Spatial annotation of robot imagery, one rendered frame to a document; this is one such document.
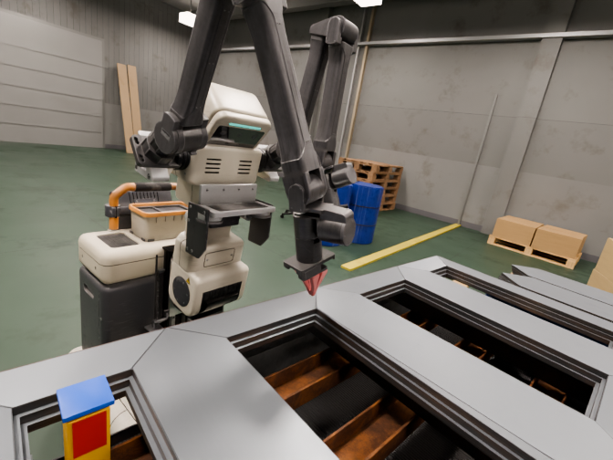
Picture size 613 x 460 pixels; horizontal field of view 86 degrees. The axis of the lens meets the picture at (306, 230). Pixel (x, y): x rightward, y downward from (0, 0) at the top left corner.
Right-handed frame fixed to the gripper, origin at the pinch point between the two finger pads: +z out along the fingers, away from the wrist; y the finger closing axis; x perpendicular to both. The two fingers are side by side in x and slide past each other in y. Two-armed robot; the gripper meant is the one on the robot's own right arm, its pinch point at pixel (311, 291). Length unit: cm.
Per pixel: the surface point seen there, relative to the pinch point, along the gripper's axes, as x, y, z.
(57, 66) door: 1088, 123, -120
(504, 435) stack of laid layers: -41.3, 5.2, 12.2
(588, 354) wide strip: -47, 54, 25
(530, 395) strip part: -41.4, 20.9, 16.3
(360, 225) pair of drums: 209, 277, 137
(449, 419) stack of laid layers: -33.0, 2.9, 14.0
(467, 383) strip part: -32.1, 12.6, 13.7
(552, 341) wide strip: -39, 52, 24
